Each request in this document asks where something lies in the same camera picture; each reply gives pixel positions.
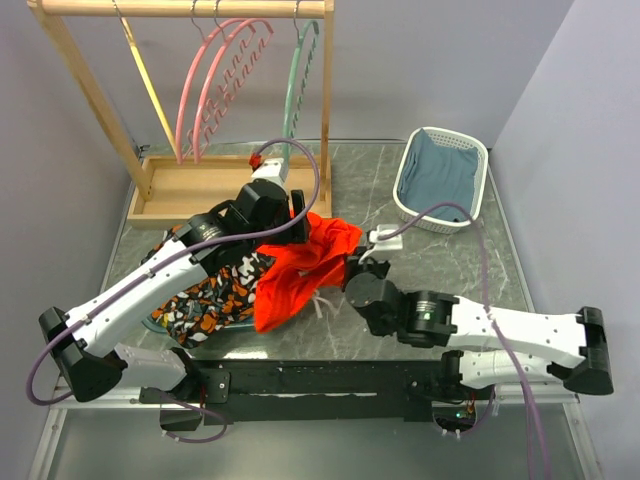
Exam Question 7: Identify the orange shorts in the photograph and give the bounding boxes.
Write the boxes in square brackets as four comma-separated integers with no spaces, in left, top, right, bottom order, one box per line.
[254,212,363,334]

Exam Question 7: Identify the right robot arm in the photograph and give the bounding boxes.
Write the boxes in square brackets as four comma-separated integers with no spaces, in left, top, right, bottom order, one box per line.
[342,250,614,399]

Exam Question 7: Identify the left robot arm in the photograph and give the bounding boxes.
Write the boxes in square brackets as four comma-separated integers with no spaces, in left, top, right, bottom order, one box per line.
[39,179,313,402]

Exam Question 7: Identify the green plastic hanger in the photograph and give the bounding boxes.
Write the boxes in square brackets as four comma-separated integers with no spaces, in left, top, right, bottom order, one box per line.
[281,19,320,141]

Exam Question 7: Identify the patterned camouflage shorts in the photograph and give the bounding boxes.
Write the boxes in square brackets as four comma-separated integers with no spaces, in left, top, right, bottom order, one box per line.
[143,251,275,349]

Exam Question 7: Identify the left pink plastic hanger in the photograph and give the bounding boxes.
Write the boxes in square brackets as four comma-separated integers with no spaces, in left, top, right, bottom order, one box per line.
[175,18,254,165]

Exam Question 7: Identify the pink plastic hanger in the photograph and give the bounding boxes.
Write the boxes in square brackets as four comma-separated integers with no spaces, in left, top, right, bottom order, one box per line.
[186,18,274,164]
[175,18,254,165]

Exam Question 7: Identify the right pink plastic hanger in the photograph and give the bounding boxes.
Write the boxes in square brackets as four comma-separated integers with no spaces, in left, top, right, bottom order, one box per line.
[186,18,274,164]

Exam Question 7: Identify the yellow plastic hanger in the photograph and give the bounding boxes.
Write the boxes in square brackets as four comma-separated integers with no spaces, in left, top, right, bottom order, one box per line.
[120,18,176,152]

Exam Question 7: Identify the wooden clothes rack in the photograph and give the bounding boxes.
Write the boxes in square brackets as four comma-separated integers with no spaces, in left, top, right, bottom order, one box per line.
[29,1,335,229]

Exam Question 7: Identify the white plastic basket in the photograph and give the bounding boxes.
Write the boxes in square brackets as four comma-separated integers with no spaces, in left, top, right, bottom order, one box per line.
[392,126,489,234]

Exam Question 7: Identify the blue-grey cloth in basket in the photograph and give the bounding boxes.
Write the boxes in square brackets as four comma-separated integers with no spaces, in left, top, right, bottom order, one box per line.
[396,128,483,224]

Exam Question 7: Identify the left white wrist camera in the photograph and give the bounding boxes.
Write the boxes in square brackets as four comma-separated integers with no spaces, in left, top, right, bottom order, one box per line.
[249,154,289,187]

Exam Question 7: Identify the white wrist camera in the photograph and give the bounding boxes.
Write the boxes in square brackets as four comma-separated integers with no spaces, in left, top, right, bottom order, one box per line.
[249,154,289,187]
[359,224,403,264]

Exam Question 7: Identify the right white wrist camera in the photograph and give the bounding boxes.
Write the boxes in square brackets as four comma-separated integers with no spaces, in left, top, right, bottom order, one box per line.
[359,224,403,264]

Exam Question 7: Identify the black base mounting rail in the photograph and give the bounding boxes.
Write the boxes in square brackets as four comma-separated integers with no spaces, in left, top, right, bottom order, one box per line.
[102,357,501,432]

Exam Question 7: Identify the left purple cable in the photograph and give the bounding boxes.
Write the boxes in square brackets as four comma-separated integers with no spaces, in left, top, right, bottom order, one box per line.
[25,138,321,445]

